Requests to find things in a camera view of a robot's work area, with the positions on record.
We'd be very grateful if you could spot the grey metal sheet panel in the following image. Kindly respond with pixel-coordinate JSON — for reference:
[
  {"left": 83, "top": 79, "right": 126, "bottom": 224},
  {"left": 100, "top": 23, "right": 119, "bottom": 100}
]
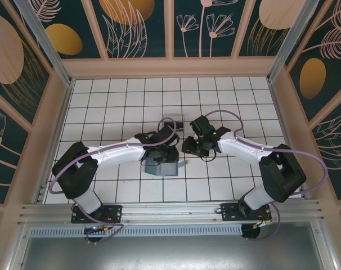
[{"left": 7, "top": 222, "right": 337, "bottom": 270}]

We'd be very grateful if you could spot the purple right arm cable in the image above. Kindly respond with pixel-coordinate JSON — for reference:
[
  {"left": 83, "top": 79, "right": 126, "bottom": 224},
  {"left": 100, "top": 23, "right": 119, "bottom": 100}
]
[{"left": 200, "top": 109, "right": 328, "bottom": 242}]

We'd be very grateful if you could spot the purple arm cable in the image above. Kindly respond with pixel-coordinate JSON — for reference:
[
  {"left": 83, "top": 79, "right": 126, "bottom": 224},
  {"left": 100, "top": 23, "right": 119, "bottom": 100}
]
[
  {"left": 200, "top": 109, "right": 328, "bottom": 242},
  {"left": 48, "top": 118, "right": 177, "bottom": 245}
]

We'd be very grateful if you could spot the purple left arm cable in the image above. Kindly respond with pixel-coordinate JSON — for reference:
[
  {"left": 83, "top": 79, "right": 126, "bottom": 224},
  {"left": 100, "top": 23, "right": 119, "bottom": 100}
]
[{"left": 48, "top": 118, "right": 177, "bottom": 245}]

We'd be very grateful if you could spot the aluminium mounting rail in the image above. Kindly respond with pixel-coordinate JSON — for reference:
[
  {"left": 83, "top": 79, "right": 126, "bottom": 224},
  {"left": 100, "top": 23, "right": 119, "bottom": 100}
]
[{"left": 17, "top": 199, "right": 326, "bottom": 226}]

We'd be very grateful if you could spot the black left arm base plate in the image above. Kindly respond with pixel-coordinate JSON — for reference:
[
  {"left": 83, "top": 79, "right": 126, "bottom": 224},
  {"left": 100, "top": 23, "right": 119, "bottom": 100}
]
[{"left": 71, "top": 205, "right": 123, "bottom": 224}]

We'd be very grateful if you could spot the slotted grey cable duct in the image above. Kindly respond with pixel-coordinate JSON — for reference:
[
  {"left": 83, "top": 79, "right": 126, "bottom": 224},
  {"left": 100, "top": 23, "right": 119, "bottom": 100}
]
[{"left": 28, "top": 224, "right": 243, "bottom": 237}]

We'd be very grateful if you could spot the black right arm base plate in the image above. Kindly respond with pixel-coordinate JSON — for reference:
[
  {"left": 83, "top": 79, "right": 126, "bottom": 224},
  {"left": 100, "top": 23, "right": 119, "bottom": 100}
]
[{"left": 220, "top": 202, "right": 272, "bottom": 222}]

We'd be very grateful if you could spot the aluminium frame post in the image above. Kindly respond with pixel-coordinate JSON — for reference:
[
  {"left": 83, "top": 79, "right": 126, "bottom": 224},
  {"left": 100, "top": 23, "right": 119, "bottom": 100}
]
[
  {"left": 12, "top": 0, "right": 75, "bottom": 87},
  {"left": 266, "top": 0, "right": 315, "bottom": 82}
]

